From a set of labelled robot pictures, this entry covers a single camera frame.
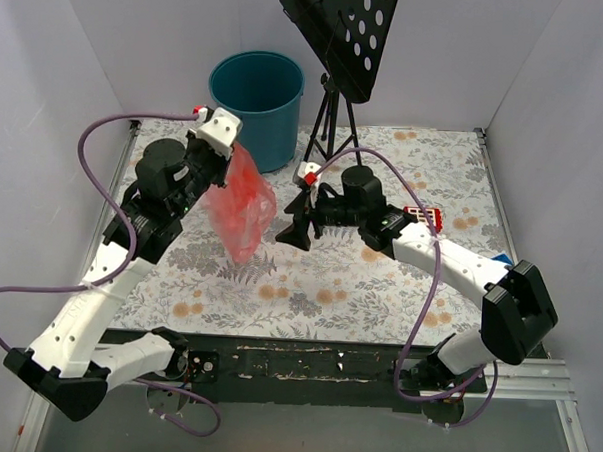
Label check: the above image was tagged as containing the purple cable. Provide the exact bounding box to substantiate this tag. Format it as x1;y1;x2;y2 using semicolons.
0;97;236;438
305;146;510;430

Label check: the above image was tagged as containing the teal plastic trash bin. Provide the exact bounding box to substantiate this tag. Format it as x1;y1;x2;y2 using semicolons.
208;51;305;173

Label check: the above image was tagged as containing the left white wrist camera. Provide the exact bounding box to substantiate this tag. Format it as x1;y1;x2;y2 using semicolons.
196;107;243;160

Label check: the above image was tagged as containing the black perforated music stand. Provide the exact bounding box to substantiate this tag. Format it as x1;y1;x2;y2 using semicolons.
279;0;398;161

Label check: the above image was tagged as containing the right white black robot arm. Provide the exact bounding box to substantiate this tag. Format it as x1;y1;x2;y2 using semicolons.
275;162;558;390

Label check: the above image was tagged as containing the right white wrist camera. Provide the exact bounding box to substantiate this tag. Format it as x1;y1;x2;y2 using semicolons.
292;161;321;192

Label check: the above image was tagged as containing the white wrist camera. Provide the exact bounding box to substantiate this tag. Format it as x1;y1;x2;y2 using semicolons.
292;161;321;192
196;107;243;160

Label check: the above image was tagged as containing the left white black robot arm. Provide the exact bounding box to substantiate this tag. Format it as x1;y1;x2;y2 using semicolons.
3;131;234;421

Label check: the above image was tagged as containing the floral patterned table mat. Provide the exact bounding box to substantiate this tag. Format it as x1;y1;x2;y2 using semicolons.
112;127;511;346

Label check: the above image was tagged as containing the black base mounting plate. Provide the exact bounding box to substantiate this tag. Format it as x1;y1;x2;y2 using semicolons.
128;331;490;418

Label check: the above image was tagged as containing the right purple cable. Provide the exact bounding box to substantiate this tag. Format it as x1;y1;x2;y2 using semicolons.
305;146;510;430

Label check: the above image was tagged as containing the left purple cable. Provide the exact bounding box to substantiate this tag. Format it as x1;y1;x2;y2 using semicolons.
0;97;236;438

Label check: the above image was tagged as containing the red toy calculator block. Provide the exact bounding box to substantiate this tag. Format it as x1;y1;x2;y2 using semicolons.
403;206;443;233

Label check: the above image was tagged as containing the red plastic trash bag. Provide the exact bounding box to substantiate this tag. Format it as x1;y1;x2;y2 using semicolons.
202;142;277;264

